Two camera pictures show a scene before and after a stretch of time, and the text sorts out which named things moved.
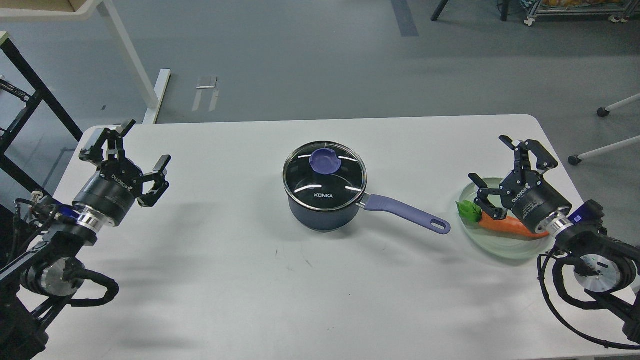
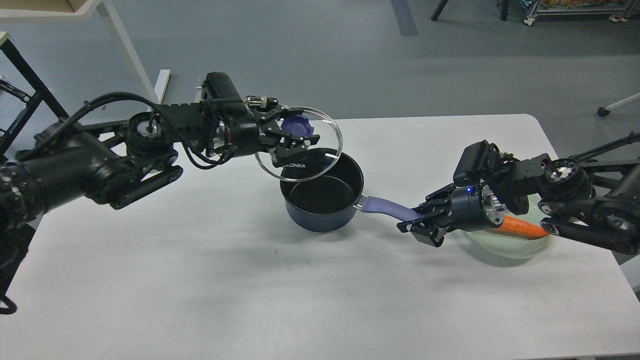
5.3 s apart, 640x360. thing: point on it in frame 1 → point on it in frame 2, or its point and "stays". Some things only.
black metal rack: (41, 92) stays
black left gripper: (112, 192) → (246, 139)
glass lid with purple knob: (324, 174) → (317, 160)
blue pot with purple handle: (324, 183) stays
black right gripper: (523, 191) → (465, 204)
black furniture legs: (504, 10) stays
